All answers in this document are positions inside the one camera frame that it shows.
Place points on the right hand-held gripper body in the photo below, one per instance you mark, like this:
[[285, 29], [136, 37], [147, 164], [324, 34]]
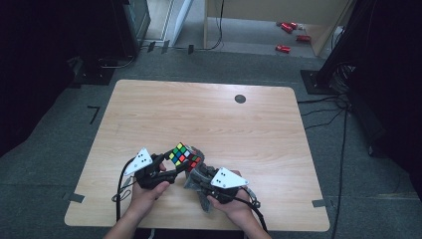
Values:
[[225, 184]]

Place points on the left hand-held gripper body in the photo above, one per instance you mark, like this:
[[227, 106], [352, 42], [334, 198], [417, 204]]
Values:
[[149, 174]]

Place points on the multicoloured puzzle cube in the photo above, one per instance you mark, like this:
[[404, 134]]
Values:
[[182, 156]]

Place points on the grey fluffy cloth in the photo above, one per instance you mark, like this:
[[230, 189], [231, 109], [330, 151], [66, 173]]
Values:
[[204, 202]]

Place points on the person's left hand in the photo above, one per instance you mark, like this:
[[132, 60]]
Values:
[[144, 200]]

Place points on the person's right hand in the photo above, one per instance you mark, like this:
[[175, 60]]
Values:
[[239, 210]]

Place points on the grey floor tape piece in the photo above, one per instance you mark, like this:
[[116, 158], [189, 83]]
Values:
[[75, 197], [318, 203]]

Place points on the dark round table grommet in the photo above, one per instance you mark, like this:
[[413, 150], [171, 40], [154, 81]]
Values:
[[240, 98]]

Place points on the black stand base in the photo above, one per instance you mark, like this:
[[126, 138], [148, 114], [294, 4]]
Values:
[[312, 84], [94, 75]]

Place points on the black floor tape strip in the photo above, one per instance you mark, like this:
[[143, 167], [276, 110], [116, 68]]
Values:
[[151, 46], [190, 49], [165, 46]]

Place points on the black cabinet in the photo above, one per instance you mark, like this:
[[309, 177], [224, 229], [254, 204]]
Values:
[[131, 26]]

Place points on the white panel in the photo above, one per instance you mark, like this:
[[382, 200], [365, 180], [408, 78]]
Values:
[[181, 20]]

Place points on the red can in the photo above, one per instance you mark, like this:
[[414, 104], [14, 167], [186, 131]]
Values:
[[303, 38], [287, 28], [282, 48], [294, 25]]

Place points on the black curtain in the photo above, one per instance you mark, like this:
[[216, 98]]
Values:
[[40, 66], [394, 83]]

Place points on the light wooden partition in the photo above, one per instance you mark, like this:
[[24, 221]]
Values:
[[265, 8]]

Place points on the black stand post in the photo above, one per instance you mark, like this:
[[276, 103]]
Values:
[[338, 43]]

